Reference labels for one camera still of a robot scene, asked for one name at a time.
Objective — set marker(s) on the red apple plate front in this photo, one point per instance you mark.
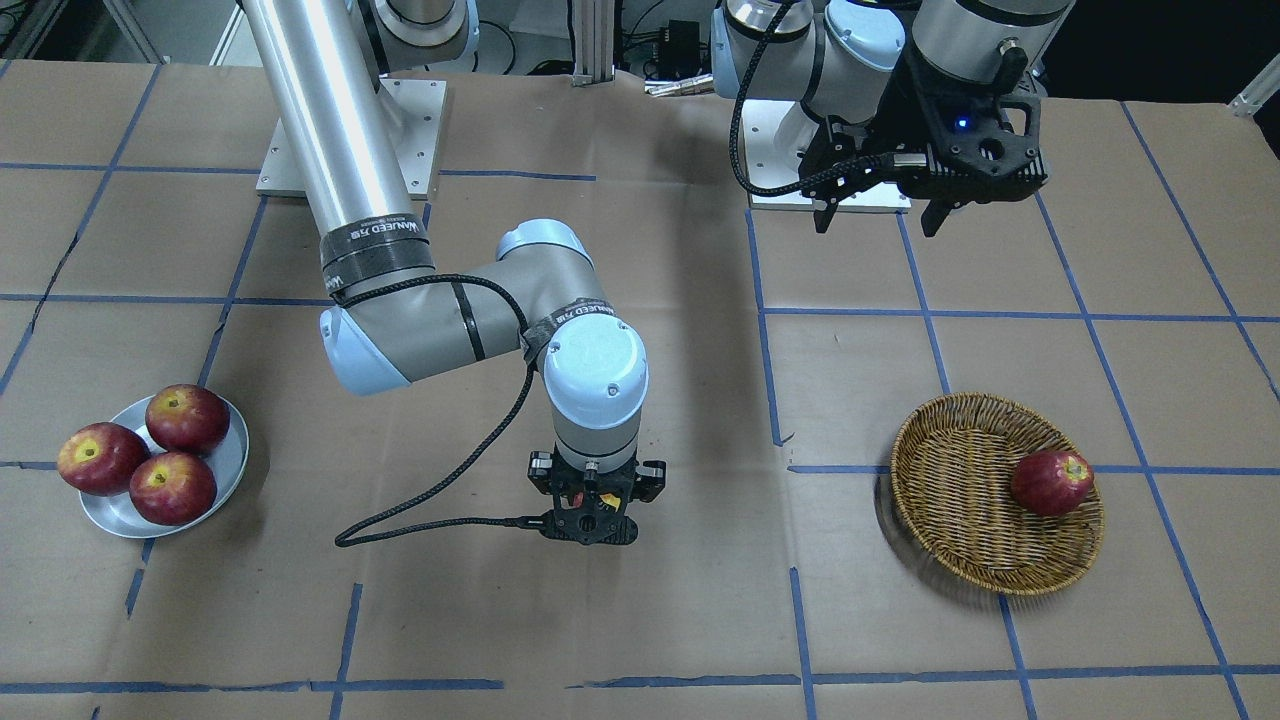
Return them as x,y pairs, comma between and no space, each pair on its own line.
173,489

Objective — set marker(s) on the red apple plate back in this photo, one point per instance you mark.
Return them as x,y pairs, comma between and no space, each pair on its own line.
187,418
100,459

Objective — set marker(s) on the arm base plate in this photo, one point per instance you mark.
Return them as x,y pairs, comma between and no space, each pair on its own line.
777,133
420,140

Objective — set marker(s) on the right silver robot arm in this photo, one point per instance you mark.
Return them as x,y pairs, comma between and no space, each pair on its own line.
395,318

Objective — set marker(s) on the red apple plate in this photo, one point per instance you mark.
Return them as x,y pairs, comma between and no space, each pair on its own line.
173,489
187,418
100,459

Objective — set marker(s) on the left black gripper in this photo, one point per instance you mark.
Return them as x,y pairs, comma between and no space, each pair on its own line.
912,112

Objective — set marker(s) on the red apple in basket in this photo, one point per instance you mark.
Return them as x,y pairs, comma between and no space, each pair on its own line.
1051,482

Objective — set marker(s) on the woven wicker basket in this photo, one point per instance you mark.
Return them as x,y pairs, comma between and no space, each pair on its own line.
951,469

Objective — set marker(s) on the aluminium frame post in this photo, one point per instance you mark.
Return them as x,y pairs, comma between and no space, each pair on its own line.
593,26

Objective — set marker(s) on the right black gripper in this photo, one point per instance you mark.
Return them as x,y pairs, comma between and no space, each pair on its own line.
541,476

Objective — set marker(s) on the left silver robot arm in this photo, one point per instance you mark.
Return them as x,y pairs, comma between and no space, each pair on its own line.
836,58

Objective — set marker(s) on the red apple with yellow top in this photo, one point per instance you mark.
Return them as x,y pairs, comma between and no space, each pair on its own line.
580,500

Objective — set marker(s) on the light blue plate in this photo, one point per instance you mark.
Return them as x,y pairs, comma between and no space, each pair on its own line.
118,516

